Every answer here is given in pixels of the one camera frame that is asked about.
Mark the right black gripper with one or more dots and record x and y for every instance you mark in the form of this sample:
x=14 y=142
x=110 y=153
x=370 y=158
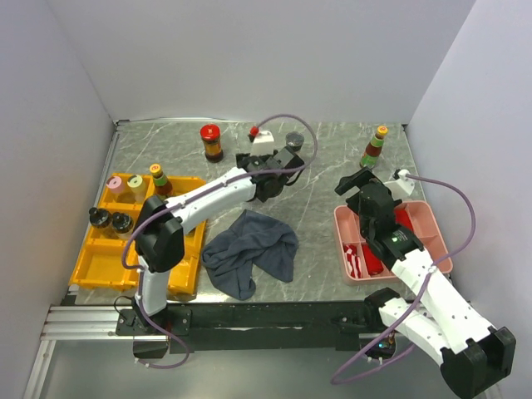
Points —
x=357 y=179

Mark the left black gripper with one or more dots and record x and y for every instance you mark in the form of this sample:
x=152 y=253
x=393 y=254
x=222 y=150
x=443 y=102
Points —
x=241 y=155

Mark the yellow cap green label bottle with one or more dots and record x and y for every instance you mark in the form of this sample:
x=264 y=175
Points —
x=163 y=187

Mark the green lid cream bottle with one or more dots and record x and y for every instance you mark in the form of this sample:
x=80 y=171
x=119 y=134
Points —
x=137 y=186

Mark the white powder bottle black cap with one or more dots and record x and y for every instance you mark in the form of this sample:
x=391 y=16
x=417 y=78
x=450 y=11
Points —
x=122 y=224

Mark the round black cap dark bottle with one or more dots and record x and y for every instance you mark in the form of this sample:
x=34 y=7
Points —
x=100 y=220

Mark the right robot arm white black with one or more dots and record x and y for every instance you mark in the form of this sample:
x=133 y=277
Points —
x=471 y=353

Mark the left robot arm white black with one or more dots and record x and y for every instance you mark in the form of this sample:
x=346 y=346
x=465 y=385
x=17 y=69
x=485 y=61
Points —
x=159 y=234

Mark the yellow cap chili sauce bottle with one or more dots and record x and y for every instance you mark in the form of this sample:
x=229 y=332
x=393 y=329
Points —
x=374 y=148

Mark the salt grinder black top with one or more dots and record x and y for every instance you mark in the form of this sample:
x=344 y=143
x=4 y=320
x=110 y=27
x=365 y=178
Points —
x=294 y=140

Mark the pink compartment tray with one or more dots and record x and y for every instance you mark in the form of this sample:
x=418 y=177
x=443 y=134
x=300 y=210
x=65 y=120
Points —
x=416 y=215

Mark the red lid sauce jar left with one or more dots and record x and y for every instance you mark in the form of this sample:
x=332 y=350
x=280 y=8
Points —
x=210 y=136

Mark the red white striped packet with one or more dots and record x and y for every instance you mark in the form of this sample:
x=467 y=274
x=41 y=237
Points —
x=352 y=260

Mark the red packet in tray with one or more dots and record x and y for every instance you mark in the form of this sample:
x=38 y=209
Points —
x=373 y=264

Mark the dark blue cloth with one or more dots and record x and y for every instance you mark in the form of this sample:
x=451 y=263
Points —
x=252 y=240

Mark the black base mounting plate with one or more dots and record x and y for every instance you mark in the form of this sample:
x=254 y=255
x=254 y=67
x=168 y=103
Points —
x=252 y=326

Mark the pink lid bottle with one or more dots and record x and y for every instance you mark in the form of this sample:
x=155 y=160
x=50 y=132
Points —
x=116 y=185

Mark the yellow compartment organizer tray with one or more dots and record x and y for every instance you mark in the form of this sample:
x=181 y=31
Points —
x=99 y=262

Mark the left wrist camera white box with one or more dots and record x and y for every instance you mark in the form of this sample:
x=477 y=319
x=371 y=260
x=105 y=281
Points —
x=262 y=142

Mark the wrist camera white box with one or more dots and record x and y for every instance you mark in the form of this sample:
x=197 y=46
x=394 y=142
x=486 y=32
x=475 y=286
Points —
x=262 y=142
x=400 y=186

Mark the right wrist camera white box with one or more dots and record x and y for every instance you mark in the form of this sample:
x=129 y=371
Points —
x=400 y=186

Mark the aluminium frame rail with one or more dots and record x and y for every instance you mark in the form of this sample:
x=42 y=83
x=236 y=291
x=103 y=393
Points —
x=74 y=323

